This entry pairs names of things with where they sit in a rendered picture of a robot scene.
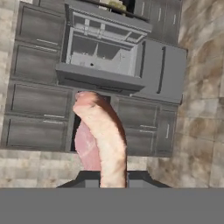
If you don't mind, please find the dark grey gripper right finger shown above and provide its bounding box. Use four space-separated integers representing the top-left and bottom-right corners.
126 170 172 189

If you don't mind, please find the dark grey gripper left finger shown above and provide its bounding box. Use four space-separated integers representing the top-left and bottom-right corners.
56 170 102 189

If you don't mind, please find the raw pink steak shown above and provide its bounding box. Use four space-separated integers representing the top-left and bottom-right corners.
72 90 129 189

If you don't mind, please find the grey fridge drawer front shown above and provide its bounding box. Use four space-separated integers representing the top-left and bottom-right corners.
129 38 188 105

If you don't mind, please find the grey fridge door with shelves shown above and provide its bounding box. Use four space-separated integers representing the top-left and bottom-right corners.
64 2 154 46

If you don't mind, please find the dark grey cupboard front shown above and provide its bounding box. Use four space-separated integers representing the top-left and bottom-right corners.
16 2 67 49
155 107 179 158
125 128 159 157
0 115 70 151
115 96 160 131
5 80 74 118
10 43 65 85

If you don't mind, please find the dark grey cupboard run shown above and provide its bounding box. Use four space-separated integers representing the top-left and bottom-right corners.
133 0 184 46

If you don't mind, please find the yellowish food item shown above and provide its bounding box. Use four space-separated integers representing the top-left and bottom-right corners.
99 0 128 16

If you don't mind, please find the silver cupboard handle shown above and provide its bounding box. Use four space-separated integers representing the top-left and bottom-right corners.
42 119 65 125
34 45 59 54
164 123 171 140
43 114 66 119
36 38 60 46
138 129 157 135
139 124 158 130

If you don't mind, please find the dark fridge drawer handle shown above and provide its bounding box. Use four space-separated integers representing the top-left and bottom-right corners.
156 45 167 95

